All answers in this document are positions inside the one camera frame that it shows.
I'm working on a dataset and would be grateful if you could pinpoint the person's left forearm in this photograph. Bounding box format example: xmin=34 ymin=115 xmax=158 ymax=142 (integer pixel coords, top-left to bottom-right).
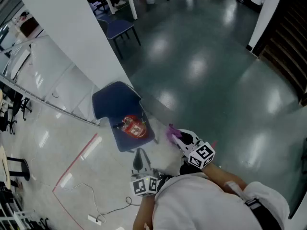
xmin=132 ymin=195 xmax=157 ymax=230

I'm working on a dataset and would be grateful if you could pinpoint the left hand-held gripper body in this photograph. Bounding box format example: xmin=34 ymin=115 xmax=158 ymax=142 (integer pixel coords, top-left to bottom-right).
xmin=130 ymin=148 xmax=161 ymax=197

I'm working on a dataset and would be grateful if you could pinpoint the white cable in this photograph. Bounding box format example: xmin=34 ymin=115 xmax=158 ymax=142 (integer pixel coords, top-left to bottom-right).
xmin=53 ymin=183 xmax=99 ymax=217

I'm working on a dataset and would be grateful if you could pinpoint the black cable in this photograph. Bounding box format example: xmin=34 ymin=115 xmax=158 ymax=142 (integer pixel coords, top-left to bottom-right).
xmin=95 ymin=196 xmax=142 ymax=223

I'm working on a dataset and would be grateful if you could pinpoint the brown cabinet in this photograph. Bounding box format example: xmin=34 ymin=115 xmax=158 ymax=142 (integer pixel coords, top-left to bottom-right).
xmin=20 ymin=16 xmax=45 ymax=37

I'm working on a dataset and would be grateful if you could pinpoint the round wooden table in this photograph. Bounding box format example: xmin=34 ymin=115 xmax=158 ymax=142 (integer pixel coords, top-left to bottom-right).
xmin=0 ymin=144 xmax=12 ymax=189

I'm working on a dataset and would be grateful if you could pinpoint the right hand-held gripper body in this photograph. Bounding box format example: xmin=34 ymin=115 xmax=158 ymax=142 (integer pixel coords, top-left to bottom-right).
xmin=172 ymin=129 xmax=216 ymax=170

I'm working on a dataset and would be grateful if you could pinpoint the black office chair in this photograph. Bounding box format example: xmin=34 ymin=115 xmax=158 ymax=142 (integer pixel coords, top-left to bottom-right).
xmin=0 ymin=86 xmax=33 ymax=135

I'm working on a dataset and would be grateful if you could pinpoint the white shelf rack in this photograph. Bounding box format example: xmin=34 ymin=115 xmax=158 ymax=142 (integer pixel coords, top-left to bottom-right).
xmin=0 ymin=199 xmax=36 ymax=230

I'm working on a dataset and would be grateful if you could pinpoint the person's right forearm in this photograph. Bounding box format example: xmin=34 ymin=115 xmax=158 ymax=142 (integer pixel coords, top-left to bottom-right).
xmin=203 ymin=163 xmax=248 ymax=196

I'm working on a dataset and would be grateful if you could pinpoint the black shoulder strap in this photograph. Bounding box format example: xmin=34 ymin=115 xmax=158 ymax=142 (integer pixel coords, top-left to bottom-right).
xmin=244 ymin=197 xmax=282 ymax=230

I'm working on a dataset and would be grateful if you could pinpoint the dark slatted wooden panel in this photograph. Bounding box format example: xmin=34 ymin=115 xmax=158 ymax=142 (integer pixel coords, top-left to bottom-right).
xmin=251 ymin=0 xmax=307 ymax=106

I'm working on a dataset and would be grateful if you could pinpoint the person's white hoodie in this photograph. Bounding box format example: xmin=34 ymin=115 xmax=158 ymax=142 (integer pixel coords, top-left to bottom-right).
xmin=153 ymin=172 xmax=291 ymax=230

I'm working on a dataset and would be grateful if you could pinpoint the metal floor rail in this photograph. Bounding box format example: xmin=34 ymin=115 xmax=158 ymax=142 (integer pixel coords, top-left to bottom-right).
xmin=0 ymin=73 xmax=100 ymax=127

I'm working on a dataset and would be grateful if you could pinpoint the white power strip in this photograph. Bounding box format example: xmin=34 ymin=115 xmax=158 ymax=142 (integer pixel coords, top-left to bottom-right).
xmin=87 ymin=214 xmax=106 ymax=224

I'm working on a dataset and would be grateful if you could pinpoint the purple cloth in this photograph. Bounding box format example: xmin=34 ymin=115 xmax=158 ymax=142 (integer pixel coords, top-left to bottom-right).
xmin=165 ymin=123 xmax=181 ymax=143

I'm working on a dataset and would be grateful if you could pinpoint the black round pedestal base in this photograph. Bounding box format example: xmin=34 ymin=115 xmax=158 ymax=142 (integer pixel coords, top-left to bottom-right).
xmin=6 ymin=155 xmax=31 ymax=182

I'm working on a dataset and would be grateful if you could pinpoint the dark blue padded chair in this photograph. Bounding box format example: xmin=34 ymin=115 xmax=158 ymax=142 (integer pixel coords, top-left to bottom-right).
xmin=92 ymin=81 xmax=156 ymax=153
xmin=97 ymin=18 xmax=142 ymax=60

